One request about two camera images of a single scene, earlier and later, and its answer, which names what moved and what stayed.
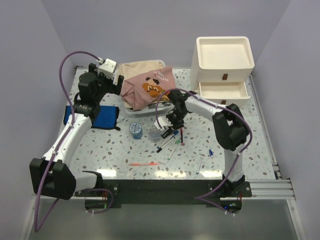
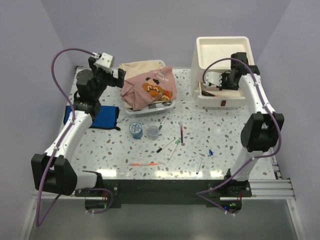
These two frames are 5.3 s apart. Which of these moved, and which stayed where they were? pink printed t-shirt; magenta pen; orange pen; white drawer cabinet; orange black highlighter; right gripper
Moved: orange black highlighter; right gripper
Stayed: white drawer cabinet; pink printed t-shirt; orange pen; magenta pen
